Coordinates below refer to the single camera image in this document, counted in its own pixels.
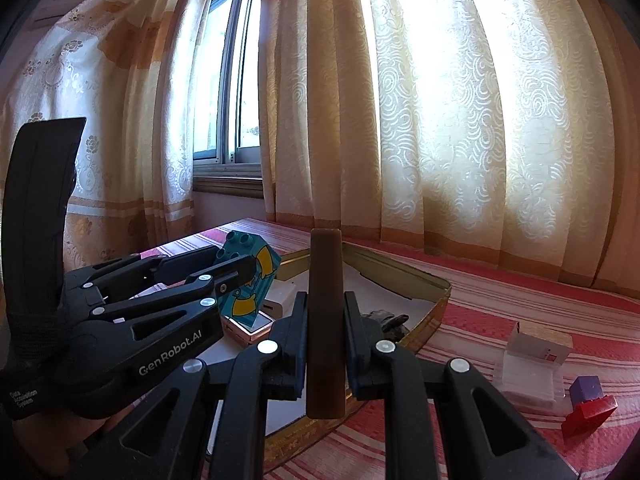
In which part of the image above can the dark brown wooden bar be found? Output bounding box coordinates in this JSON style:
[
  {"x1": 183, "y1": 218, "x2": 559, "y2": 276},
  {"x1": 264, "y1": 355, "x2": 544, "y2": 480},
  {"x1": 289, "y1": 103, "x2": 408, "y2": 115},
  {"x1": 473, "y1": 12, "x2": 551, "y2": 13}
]
[{"x1": 306, "y1": 229, "x2": 346, "y2": 419}]

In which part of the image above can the teal toy brick block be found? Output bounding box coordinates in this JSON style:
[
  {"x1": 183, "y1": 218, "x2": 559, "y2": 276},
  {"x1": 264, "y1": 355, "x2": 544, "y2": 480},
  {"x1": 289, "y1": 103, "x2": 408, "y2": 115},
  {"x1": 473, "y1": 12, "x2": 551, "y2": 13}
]
[{"x1": 216, "y1": 231, "x2": 281, "y2": 326}]

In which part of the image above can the clear plastic box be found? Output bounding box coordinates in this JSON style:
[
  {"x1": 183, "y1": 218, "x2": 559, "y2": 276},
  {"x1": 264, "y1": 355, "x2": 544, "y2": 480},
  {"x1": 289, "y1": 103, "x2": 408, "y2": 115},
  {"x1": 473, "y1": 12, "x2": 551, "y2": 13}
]
[{"x1": 492, "y1": 351, "x2": 565, "y2": 408}]

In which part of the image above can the white cardboard box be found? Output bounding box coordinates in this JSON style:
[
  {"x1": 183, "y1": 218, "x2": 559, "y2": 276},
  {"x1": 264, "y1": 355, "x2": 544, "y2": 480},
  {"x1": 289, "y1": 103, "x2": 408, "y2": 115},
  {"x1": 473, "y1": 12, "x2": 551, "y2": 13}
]
[{"x1": 506, "y1": 321, "x2": 574, "y2": 365}]

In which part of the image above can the purple cube block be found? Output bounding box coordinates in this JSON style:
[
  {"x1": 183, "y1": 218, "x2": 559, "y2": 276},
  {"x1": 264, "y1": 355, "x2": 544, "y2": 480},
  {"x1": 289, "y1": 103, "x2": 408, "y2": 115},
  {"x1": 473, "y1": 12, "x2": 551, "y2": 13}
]
[{"x1": 570, "y1": 376, "x2": 604, "y2": 406}]

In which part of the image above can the red toy block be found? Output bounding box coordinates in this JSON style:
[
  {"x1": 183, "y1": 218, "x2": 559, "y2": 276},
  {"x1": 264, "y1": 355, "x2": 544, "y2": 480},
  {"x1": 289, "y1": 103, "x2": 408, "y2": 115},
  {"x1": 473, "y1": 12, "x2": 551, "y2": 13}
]
[{"x1": 561, "y1": 396, "x2": 618, "y2": 439}]

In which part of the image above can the grey patterned hair clip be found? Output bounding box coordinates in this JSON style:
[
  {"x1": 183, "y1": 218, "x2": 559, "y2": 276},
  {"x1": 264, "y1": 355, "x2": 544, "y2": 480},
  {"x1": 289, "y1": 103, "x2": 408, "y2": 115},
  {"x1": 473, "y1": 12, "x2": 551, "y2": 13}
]
[{"x1": 363, "y1": 310, "x2": 409, "y2": 340}]

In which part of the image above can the white power adapter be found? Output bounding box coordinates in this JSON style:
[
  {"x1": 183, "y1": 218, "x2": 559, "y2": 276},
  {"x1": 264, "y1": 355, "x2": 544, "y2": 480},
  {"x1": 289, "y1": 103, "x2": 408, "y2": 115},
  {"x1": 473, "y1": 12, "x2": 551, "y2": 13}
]
[{"x1": 260, "y1": 281, "x2": 297, "y2": 323}]

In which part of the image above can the pink striped bedspread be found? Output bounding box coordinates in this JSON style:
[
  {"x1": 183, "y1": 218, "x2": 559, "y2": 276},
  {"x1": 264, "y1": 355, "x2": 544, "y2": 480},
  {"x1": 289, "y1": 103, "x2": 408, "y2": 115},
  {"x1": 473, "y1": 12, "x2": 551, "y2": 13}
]
[{"x1": 139, "y1": 216, "x2": 640, "y2": 480}]

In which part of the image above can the left side curtain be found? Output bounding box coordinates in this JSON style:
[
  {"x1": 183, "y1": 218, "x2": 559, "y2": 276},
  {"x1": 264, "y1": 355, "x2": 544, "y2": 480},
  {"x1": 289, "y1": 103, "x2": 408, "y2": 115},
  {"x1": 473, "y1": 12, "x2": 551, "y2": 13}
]
[{"x1": 1, "y1": 0, "x2": 207, "y2": 269}]

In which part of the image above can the cream patterned curtain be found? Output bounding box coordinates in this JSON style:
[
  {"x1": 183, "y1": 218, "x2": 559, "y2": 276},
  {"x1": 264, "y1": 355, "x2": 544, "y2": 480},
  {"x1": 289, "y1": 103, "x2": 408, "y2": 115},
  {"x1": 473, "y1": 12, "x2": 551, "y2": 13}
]
[{"x1": 258, "y1": 0, "x2": 639, "y2": 296}]

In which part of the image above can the window frame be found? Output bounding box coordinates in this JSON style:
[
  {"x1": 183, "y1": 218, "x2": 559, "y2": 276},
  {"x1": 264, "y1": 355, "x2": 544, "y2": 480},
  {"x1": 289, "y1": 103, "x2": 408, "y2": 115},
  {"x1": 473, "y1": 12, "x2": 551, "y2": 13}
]
[{"x1": 193, "y1": 0, "x2": 262, "y2": 198}]

